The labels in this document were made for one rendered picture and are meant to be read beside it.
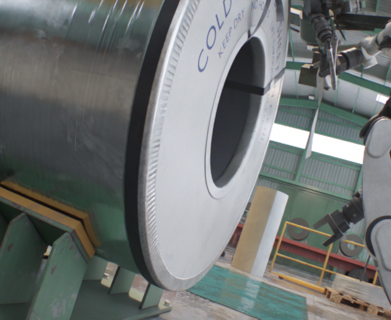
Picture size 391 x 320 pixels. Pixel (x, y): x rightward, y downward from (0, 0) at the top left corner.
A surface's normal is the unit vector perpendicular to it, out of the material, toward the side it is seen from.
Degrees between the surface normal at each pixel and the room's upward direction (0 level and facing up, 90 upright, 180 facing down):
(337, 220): 73
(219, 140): 79
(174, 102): 90
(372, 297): 90
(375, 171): 111
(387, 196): 90
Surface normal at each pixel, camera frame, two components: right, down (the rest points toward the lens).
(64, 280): 0.91, 0.26
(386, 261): -0.36, -0.30
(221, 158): -0.08, -0.67
